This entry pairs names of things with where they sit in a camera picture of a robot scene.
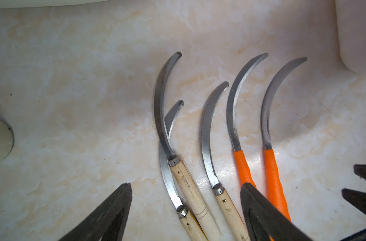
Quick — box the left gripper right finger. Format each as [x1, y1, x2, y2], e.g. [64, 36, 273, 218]
[240, 183, 310, 241]

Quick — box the wooden handle sickle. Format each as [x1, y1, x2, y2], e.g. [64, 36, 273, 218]
[200, 81, 250, 241]
[153, 52, 221, 241]
[159, 100, 207, 241]

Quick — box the white storage box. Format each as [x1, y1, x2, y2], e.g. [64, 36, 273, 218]
[335, 0, 366, 73]

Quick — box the wooden handle sickle far left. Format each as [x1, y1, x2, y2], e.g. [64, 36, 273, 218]
[159, 100, 207, 241]

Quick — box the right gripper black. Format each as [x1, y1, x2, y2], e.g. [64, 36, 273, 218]
[341, 164, 366, 241]

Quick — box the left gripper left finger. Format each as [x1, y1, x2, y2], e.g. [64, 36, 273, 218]
[61, 183, 132, 241]

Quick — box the mint green toaster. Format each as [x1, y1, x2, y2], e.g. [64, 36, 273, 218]
[0, 0, 107, 9]

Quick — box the orange handle sickle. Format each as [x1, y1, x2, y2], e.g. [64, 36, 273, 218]
[260, 57, 307, 221]
[226, 53, 268, 186]

